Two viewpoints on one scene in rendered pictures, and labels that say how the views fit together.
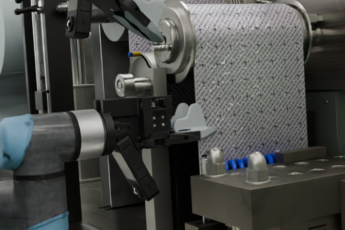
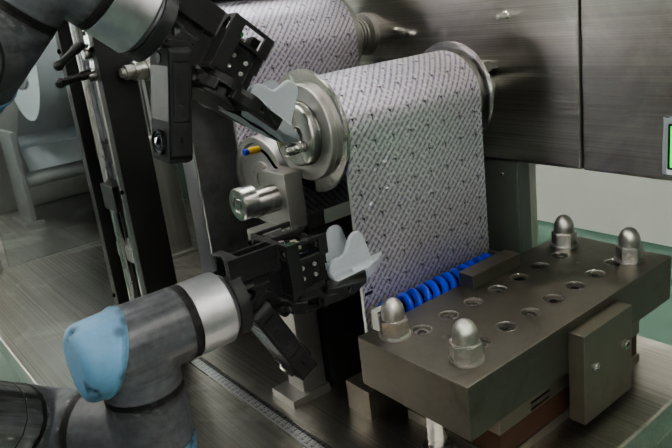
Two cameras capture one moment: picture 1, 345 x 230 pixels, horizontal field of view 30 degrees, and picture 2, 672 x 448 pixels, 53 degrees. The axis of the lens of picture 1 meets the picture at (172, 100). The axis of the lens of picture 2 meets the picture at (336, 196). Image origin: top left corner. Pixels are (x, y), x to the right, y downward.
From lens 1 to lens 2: 0.39 m
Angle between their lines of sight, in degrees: 15
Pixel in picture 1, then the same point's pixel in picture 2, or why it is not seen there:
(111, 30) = not seen: hidden behind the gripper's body
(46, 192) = (162, 425)
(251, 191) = (468, 390)
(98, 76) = not seen: hidden behind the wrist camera
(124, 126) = (261, 289)
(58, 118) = (165, 309)
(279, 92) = (454, 183)
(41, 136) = (144, 348)
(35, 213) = not seen: outside the picture
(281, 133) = (458, 236)
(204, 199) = (383, 374)
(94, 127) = (222, 310)
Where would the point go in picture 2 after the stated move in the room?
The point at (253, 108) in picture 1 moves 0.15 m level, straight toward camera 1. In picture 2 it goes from (424, 213) to (448, 256)
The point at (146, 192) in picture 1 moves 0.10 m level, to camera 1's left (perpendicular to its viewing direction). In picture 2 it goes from (299, 372) to (208, 389)
